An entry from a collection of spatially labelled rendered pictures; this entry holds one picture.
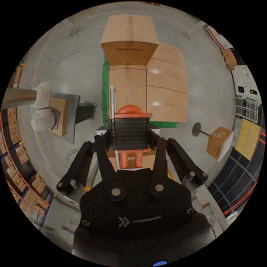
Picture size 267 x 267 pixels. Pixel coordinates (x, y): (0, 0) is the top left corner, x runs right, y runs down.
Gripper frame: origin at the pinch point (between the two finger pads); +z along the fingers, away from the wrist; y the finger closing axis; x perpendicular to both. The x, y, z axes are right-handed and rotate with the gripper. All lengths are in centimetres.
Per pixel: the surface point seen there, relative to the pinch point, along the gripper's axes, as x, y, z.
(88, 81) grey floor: 62, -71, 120
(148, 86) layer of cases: 29, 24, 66
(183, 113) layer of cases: 2, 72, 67
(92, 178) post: -73, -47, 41
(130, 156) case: -25.5, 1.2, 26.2
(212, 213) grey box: -85, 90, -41
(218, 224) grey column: -89, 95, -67
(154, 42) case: 57, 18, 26
